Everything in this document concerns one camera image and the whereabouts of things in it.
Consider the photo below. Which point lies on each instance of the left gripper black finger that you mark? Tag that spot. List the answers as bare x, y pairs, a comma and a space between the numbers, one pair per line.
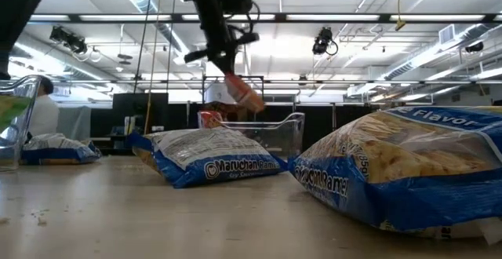
219, 60
231, 60

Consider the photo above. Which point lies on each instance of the orange Maruchan noodle pack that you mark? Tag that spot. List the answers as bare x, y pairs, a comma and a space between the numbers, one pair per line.
211, 119
245, 94

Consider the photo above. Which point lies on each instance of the blue Maruchan noodle pack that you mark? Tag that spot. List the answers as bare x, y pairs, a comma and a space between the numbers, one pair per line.
204, 157
59, 151
392, 196

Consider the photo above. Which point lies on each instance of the green Maruchan noodle pack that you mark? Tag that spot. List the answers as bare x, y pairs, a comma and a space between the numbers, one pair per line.
12, 111

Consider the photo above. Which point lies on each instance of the white box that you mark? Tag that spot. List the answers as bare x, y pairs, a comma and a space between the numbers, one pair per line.
215, 94

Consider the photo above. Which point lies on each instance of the clear plastic bin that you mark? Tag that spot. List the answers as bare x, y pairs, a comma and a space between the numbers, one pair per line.
19, 145
274, 137

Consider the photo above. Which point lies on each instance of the black beam with light strips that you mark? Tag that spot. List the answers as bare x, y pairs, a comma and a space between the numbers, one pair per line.
333, 17

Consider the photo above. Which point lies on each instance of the grey fabric cover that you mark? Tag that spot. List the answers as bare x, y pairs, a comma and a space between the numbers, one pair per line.
74, 121

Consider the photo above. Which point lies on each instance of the person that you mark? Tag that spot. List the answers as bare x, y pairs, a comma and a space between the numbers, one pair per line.
43, 114

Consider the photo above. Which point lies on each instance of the black ceiling-mounted camera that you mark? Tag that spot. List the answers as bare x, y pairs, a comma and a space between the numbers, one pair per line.
70, 41
322, 41

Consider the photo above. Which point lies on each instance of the silver ventilation duct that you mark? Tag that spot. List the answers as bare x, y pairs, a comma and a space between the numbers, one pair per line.
47, 55

